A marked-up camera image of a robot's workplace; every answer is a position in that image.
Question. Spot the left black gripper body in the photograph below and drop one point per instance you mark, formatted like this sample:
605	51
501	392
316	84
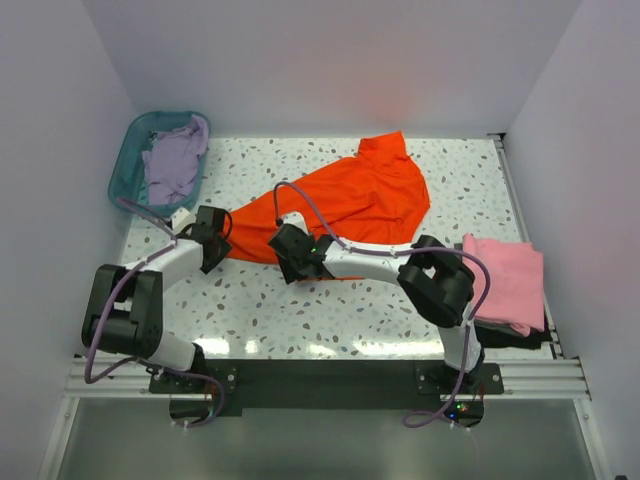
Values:
224	248

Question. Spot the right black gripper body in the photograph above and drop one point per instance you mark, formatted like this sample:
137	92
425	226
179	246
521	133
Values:
290	270

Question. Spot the orange t shirt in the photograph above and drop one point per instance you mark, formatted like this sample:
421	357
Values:
379	195

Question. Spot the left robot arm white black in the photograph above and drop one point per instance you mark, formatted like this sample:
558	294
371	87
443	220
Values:
124	319

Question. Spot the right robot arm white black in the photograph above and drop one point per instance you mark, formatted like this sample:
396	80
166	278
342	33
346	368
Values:
434	278

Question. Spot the lilac t shirt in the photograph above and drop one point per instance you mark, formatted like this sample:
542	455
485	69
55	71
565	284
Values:
171	165

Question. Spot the teal plastic basket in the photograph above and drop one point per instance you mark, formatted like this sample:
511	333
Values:
128	179

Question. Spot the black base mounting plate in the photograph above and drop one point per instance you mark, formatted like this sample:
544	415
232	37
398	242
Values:
404	385

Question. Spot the black folded t shirt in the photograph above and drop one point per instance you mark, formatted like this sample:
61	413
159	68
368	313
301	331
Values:
496	336

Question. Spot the pink folded t shirt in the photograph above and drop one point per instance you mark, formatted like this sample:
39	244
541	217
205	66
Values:
516	297

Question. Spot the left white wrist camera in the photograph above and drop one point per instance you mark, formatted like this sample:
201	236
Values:
181	218

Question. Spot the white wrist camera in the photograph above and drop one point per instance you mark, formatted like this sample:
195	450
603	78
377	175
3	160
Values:
296	219
181	218

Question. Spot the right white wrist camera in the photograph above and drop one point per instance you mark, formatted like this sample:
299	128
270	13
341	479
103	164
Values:
296	219

